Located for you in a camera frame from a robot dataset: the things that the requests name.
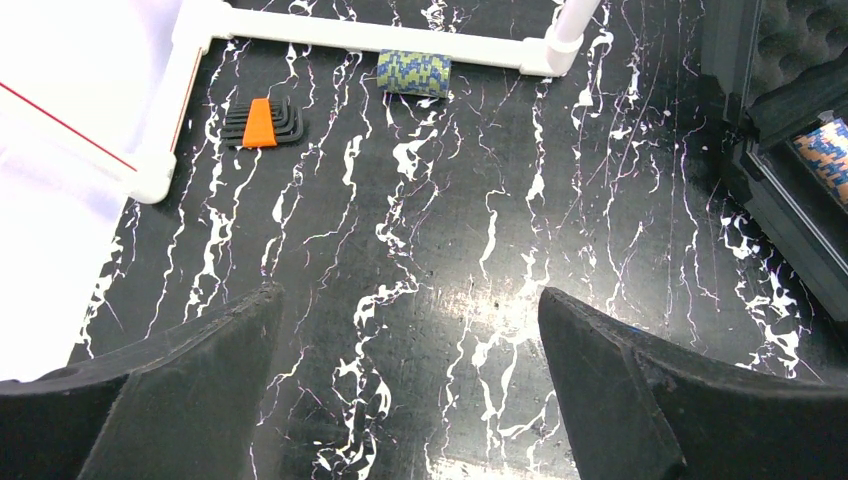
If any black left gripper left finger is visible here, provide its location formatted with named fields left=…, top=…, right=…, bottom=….
left=1, top=283, right=284, bottom=479

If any orange hex key set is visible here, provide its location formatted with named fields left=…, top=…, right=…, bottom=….
left=220, top=97, right=306, bottom=149

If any black foam-lined poker case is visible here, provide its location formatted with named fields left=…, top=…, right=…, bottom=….
left=699, top=1, right=847, bottom=327

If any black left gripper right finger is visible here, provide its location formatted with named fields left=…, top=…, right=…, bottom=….
left=538, top=287, right=847, bottom=479

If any white PVC pipe frame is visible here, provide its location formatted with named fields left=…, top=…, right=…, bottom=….
left=0, top=0, right=604, bottom=205

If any green blue poker chip stack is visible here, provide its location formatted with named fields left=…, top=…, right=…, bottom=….
left=377, top=50, right=452, bottom=98

